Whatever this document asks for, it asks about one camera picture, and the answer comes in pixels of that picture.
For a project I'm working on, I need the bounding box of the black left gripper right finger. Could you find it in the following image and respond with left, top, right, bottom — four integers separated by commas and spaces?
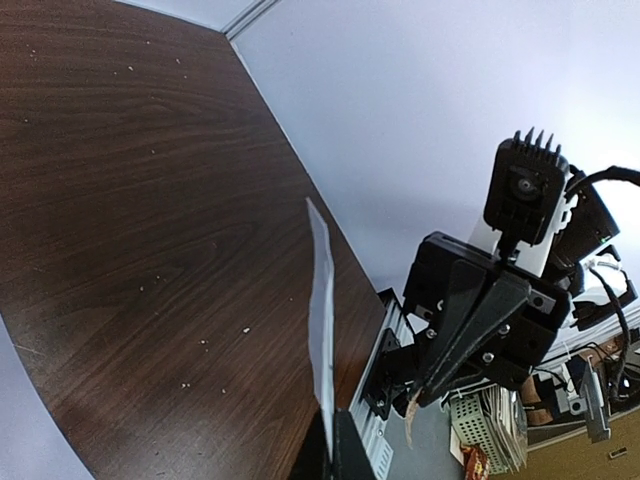
331, 409, 375, 480

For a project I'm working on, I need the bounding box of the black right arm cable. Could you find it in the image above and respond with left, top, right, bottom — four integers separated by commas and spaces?
564, 167, 640, 401

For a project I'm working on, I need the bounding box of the orange snack packet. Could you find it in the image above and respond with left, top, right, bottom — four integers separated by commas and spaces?
461, 445, 490, 480

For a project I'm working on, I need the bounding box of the grey envelope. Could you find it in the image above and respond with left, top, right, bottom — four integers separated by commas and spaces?
306, 197, 335, 461

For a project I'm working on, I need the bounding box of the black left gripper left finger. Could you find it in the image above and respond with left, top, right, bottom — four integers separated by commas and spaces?
288, 409, 331, 480

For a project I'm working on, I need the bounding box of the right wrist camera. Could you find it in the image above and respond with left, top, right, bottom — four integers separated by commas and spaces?
483, 129, 569, 262

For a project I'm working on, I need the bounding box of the aluminium right corner post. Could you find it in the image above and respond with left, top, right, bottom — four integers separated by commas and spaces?
221, 0, 279, 41

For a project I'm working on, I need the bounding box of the aluminium front table rail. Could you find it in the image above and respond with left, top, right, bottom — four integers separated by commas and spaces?
349, 288, 413, 479

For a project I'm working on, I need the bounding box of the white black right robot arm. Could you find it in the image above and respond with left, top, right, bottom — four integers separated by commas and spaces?
404, 186, 637, 407

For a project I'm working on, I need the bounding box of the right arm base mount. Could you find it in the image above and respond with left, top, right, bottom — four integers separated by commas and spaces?
362, 328, 428, 421

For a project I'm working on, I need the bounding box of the white perforated metal basket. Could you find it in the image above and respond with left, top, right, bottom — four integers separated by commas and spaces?
449, 386, 528, 475

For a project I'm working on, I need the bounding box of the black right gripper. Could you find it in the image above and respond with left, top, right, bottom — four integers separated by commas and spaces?
404, 232, 571, 407

